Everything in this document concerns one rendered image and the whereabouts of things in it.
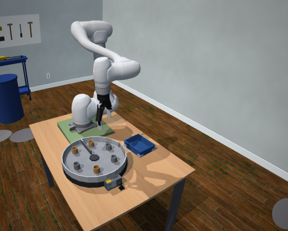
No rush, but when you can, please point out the grey metal bushing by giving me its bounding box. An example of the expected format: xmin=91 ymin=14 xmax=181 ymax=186
xmin=111 ymin=155 xmax=117 ymax=163
xmin=73 ymin=161 xmax=80 ymax=170
xmin=106 ymin=143 xmax=111 ymax=150

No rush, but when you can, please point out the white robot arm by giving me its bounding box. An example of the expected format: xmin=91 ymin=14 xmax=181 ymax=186
xmin=68 ymin=21 xmax=141 ymax=134

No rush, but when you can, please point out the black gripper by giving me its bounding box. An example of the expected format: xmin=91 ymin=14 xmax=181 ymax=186
xmin=96 ymin=94 xmax=112 ymax=130

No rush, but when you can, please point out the bronze bushing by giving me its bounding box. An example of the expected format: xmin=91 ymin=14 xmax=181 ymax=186
xmin=88 ymin=140 xmax=94 ymax=148
xmin=72 ymin=146 xmax=78 ymax=154
xmin=93 ymin=165 xmax=100 ymax=174

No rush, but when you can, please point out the blue crate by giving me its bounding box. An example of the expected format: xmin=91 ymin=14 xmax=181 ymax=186
xmin=124 ymin=134 xmax=155 ymax=158

